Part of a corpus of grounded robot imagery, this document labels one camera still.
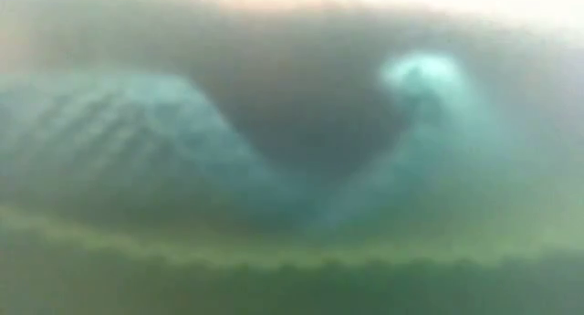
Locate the teal microfiber towel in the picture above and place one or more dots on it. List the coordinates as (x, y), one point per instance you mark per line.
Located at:
(137, 132)

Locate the lime green microfiber towel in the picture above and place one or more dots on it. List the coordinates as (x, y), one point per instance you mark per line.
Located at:
(274, 287)

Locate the teal translucent plastic tray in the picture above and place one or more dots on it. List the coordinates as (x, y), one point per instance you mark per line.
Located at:
(547, 123)

